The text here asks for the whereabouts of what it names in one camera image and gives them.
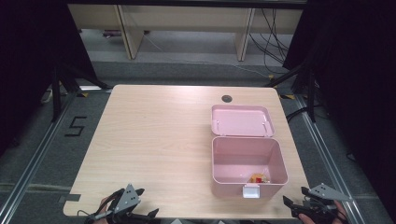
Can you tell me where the dark curtain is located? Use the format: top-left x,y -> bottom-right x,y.
0,0 -> 98,157
282,0 -> 396,216

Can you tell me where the beige wooden desk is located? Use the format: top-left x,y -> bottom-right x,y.
67,3 -> 304,62

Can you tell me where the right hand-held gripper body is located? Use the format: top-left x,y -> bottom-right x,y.
298,183 -> 353,224

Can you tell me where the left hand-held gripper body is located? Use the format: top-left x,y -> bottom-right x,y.
85,183 -> 146,224

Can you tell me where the person's right hand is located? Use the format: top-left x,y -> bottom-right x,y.
298,200 -> 349,224

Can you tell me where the pink plastic storage box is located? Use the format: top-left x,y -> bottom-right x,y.
210,104 -> 290,201

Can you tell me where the black metal stand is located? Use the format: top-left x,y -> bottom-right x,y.
264,61 -> 319,124
50,61 -> 114,123

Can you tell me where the thick black floor cable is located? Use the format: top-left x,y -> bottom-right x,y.
285,106 -> 310,123

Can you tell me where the person's left hand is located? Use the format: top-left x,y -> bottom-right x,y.
92,195 -> 110,224

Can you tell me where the aluminium floor rail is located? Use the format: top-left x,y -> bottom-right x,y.
293,93 -> 366,224
0,85 -> 113,224

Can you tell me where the bundle of black cables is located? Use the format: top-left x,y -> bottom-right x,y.
247,7 -> 294,76

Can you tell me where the grey floor tape strip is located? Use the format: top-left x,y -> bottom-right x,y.
58,192 -> 82,203

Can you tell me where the white power strip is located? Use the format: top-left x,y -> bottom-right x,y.
39,88 -> 54,105

